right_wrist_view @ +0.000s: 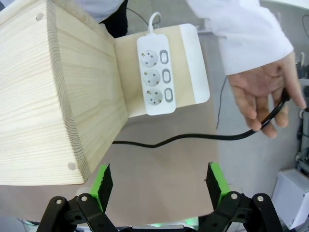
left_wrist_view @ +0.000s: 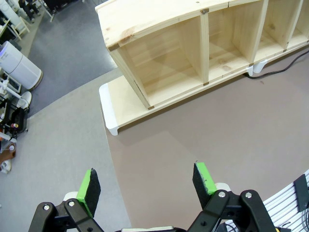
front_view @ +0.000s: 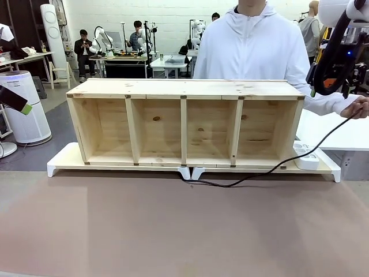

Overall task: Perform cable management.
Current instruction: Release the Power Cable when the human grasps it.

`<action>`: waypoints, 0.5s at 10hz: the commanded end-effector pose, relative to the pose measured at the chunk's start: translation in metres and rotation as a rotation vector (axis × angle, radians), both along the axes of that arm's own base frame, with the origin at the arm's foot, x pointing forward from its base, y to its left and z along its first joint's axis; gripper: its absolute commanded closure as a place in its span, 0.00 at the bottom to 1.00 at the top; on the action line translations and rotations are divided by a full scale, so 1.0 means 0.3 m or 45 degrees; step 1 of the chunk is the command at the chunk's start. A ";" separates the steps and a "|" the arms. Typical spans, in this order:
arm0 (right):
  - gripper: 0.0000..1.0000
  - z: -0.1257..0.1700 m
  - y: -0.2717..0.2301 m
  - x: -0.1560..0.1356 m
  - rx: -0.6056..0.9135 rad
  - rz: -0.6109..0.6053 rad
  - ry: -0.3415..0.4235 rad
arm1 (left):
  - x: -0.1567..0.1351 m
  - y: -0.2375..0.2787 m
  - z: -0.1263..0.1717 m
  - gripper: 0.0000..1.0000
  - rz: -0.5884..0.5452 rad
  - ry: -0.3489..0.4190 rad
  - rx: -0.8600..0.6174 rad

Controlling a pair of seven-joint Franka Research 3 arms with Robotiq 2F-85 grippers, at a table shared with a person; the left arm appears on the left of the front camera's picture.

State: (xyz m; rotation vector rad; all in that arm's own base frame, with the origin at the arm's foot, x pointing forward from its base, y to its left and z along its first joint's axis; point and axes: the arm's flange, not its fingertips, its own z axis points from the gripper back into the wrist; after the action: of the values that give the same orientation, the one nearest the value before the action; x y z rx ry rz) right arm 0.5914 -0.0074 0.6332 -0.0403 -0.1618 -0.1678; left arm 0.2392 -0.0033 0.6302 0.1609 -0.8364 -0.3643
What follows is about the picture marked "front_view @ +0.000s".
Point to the white humanoid background robot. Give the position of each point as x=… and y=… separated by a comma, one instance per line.
x=198, y=31

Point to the light wooden step chair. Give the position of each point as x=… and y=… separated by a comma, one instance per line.
x=60, y=73

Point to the person left forearm white sleeve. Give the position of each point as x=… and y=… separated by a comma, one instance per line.
x=325, y=102

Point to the black box under table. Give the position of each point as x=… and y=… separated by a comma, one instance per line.
x=124, y=70

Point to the black cloth pile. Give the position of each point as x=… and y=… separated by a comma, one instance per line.
x=13, y=51

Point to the white background table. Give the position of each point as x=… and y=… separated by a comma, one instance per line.
x=170, y=63

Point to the white power strip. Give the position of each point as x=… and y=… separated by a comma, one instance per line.
x=307, y=158

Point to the white tower air conditioner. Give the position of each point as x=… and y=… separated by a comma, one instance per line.
x=54, y=34

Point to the grey plastic stool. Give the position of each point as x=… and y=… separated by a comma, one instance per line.
x=39, y=86

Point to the person in plaid shirt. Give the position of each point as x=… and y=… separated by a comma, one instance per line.
x=135, y=37

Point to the white wood-topped riser stand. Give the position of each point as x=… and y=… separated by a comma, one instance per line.
x=325, y=168
x=72, y=161

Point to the white background robot on stand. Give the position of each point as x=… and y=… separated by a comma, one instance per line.
x=145, y=37

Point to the person left hand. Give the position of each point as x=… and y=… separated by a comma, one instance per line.
x=356, y=110

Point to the white low table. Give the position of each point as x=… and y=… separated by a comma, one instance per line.
x=340, y=132

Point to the background wooden work table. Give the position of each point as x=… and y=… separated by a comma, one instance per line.
x=121, y=58

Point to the person in white hoodie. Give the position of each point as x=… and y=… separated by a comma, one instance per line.
x=250, y=46

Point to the long wooden cubby shelf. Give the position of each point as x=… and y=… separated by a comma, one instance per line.
x=161, y=86

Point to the background person dark hair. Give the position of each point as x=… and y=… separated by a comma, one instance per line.
x=215, y=16

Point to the white round fan base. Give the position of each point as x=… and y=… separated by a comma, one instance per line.
x=7, y=148

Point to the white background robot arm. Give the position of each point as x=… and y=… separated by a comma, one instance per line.
x=99, y=37

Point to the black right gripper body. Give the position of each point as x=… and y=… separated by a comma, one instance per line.
x=350, y=57

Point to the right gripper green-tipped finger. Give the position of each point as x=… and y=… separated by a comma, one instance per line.
x=361, y=75
x=346, y=89

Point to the white angular object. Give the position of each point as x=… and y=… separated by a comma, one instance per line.
x=6, y=31

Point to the seated person in black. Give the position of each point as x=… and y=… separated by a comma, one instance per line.
x=83, y=49

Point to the white cylindrical air purifier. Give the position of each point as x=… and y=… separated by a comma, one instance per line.
x=29, y=121

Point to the beige mannequin in grey shirt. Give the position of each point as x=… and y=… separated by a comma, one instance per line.
x=310, y=29

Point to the cluttered side table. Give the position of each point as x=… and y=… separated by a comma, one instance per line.
x=26, y=57

